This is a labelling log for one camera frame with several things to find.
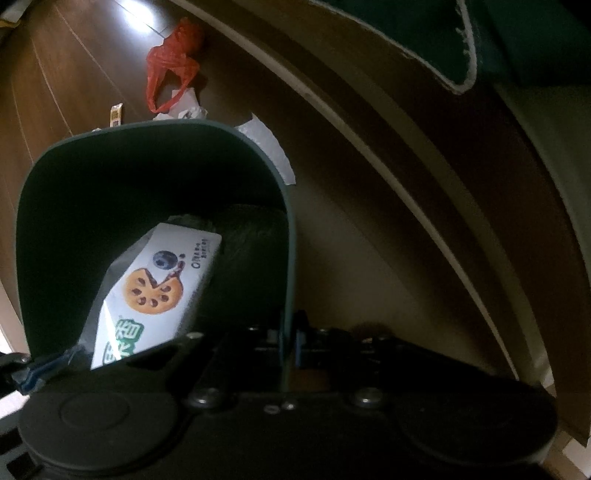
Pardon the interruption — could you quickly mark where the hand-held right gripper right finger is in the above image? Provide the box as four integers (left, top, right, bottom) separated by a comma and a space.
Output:
294, 313, 509, 408

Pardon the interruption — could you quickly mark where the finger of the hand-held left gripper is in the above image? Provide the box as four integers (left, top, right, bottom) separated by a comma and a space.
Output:
0, 348, 80, 398

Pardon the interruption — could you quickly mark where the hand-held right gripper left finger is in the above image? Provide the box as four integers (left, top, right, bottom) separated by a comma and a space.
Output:
95, 322, 284, 409

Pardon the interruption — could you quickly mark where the white cookie packet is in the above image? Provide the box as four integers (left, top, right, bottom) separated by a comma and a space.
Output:
90, 223, 223, 370

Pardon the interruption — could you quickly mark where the dark green plastic bin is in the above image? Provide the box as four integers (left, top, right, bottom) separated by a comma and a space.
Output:
14, 117, 299, 385

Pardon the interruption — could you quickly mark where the flat white paper piece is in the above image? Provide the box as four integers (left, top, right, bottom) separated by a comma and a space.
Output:
235, 112, 297, 186

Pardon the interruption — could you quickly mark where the crumpled white paper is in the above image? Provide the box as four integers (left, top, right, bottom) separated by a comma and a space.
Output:
152, 87, 209, 122

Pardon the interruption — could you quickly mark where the red plastic bag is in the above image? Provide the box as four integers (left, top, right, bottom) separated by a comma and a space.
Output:
146, 17, 206, 113

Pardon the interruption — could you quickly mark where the brown wooden furniture frame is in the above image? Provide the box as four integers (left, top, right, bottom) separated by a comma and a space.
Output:
168, 0, 591, 446

